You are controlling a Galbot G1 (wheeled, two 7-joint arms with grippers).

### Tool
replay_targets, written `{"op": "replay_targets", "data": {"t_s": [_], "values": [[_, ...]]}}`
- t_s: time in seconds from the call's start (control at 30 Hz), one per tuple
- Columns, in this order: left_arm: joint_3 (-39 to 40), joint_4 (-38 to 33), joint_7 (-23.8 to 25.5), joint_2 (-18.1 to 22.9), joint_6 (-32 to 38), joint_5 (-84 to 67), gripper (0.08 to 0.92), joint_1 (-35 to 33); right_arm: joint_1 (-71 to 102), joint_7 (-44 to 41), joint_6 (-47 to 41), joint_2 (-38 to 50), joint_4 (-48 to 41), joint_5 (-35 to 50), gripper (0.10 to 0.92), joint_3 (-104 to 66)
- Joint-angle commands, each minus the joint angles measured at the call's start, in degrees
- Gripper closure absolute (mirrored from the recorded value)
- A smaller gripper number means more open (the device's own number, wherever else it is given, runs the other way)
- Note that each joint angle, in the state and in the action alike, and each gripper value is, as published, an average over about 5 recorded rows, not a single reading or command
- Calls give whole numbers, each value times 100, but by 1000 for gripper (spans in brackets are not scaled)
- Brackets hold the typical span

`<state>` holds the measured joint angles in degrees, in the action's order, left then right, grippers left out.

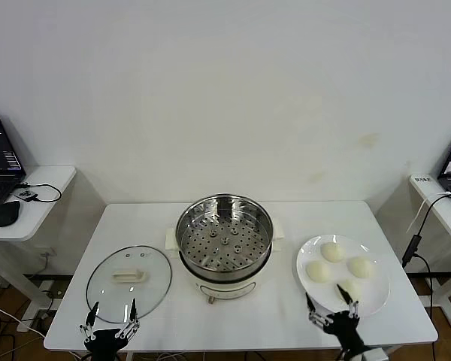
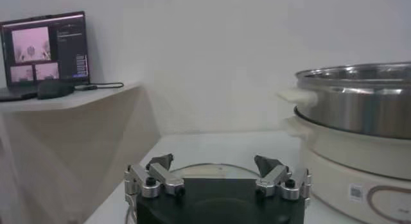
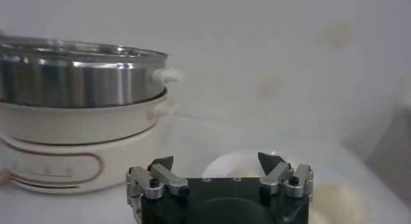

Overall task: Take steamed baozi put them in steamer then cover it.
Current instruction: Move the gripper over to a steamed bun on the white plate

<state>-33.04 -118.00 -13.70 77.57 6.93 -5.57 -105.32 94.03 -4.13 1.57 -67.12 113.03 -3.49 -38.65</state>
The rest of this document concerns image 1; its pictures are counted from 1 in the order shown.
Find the black inline adapter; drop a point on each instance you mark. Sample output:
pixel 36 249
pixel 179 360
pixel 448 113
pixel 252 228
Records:
pixel 411 250

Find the small black patterned device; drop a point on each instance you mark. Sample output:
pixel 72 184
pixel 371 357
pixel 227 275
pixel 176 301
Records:
pixel 25 195

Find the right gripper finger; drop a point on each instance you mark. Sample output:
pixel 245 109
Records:
pixel 353 308
pixel 315 317

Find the black computer mouse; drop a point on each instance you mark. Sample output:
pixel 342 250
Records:
pixel 6 213

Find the cream electric cooking pot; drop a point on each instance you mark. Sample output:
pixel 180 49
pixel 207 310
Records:
pixel 225 289

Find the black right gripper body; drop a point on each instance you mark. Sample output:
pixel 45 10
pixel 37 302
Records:
pixel 344 331

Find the white steamed baozi bun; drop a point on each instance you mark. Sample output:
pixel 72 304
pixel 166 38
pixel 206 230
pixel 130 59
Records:
pixel 360 267
pixel 318 271
pixel 351 286
pixel 332 252

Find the stainless steel steamer basket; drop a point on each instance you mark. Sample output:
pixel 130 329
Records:
pixel 225 240

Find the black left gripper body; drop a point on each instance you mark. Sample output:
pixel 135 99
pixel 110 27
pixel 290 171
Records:
pixel 105 340

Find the white round plate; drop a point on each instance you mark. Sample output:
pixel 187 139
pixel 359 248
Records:
pixel 372 297

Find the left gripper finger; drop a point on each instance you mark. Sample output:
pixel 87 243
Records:
pixel 134 316
pixel 90 319

